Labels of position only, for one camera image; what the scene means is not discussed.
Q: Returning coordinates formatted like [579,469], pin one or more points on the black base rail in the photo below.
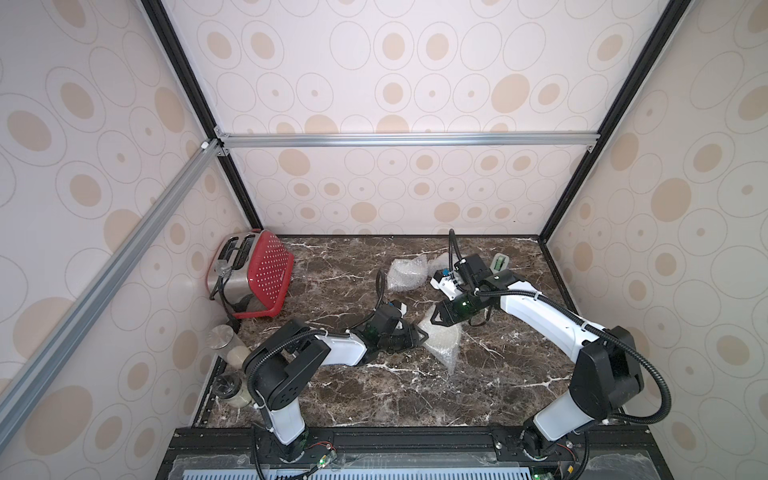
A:
[606,452]

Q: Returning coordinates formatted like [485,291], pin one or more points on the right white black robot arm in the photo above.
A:
[607,367]

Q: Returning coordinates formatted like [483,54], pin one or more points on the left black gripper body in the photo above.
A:
[400,340]

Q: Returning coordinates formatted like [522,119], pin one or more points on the white green small device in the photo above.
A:
[500,262]

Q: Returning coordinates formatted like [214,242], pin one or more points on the red silver toaster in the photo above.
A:
[250,274]

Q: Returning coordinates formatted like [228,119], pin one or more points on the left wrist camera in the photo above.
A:
[385,320]

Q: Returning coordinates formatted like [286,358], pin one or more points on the upper glass jar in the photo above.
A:
[223,340]

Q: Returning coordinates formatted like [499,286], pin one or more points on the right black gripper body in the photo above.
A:
[452,308]

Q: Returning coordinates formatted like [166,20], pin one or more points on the lower glass jar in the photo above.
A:
[230,389]

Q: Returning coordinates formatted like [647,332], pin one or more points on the glass jar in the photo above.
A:
[230,389]
[223,340]

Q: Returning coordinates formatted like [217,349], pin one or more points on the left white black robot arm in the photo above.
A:
[278,370]

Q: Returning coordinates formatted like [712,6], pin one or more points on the horizontal aluminium frame bar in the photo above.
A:
[429,139]

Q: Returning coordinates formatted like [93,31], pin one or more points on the diagonal aluminium frame bar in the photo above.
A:
[32,381]

